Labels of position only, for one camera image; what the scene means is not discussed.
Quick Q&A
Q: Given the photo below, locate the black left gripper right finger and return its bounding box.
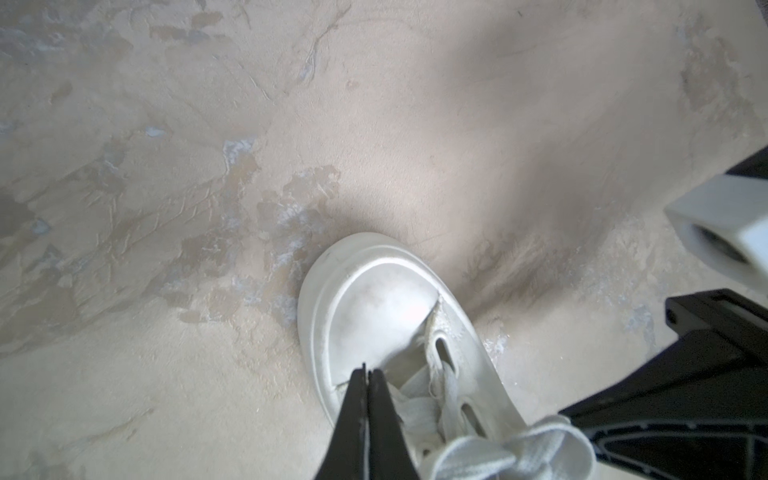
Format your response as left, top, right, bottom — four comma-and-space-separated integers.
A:
367, 369, 419, 480

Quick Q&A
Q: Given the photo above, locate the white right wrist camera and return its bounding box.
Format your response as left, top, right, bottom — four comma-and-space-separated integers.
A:
664, 174, 767, 294

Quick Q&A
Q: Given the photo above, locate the white sneaker shoe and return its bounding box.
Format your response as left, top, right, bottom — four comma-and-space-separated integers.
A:
296, 231, 541, 480

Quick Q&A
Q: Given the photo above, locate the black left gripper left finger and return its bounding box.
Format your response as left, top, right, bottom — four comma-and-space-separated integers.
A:
315, 365, 368, 480

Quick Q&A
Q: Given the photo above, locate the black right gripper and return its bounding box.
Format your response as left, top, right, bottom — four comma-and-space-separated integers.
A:
557, 143, 768, 480

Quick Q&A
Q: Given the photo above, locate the white shoelace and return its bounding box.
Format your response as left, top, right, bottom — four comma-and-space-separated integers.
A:
388, 362, 596, 479

